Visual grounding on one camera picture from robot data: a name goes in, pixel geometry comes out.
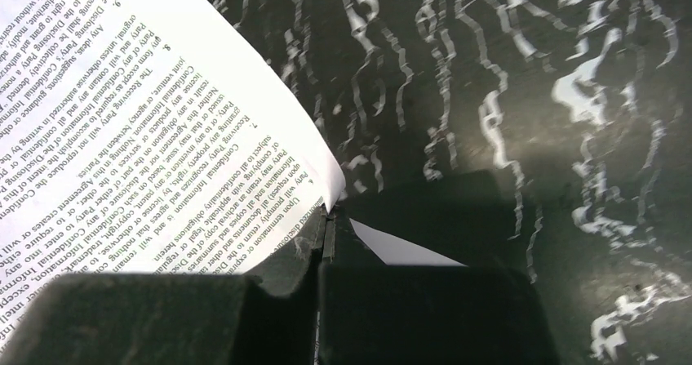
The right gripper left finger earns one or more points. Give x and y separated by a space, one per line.
264 316

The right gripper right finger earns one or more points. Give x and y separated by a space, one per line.
432 286

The printed white paper sheets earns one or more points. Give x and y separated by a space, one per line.
144 137

